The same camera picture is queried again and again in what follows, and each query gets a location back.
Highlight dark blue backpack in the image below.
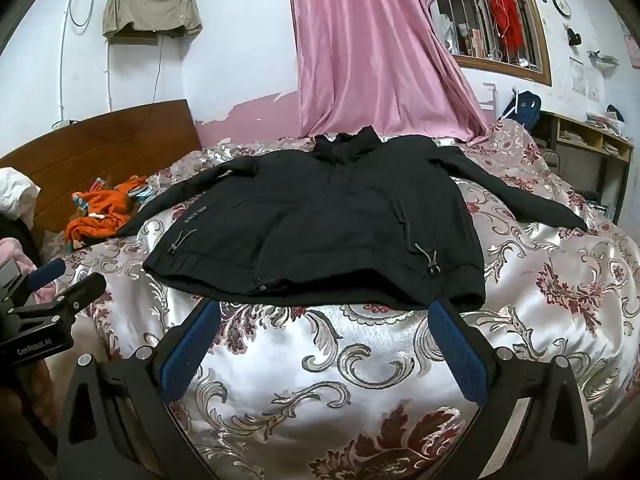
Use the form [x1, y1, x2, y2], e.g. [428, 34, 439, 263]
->
[500, 90, 544, 130]

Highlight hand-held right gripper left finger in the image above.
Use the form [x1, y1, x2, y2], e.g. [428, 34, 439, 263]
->
[56, 299, 223, 480]

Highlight pink fluffy cloth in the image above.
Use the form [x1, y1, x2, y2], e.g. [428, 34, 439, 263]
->
[0, 236, 57, 307]

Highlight barred wooden window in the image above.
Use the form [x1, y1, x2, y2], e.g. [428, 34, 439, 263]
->
[429, 0, 553, 87]

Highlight orange clothes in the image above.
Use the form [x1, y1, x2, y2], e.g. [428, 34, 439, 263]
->
[63, 175, 152, 252]

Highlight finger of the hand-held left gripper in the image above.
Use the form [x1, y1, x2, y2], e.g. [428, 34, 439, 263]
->
[27, 258, 67, 292]
[50, 272, 108, 323]

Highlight pink curtain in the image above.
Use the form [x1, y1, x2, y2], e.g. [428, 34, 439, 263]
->
[286, 0, 496, 145]

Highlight wooden headboard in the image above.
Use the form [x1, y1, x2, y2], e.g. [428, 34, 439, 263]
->
[0, 99, 203, 246]

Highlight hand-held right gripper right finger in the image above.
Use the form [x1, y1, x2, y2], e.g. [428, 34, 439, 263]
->
[427, 297, 592, 480]

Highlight red hanging garment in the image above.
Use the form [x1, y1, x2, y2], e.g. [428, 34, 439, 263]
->
[488, 0, 524, 54]

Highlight wooden shelf unit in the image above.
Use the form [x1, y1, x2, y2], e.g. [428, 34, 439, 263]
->
[531, 110, 636, 223]

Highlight black jacket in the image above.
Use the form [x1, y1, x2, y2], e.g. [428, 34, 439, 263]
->
[116, 126, 590, 312]

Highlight floral satin bedspread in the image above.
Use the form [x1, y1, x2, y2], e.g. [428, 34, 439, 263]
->
[42, 119, 640, 480]

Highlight white pillow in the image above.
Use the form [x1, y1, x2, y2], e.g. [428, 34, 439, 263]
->
[0, 167, 42, 214]

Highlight olive cloth on wall unit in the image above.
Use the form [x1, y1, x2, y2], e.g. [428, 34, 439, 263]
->
[102, 0, 203, 41]

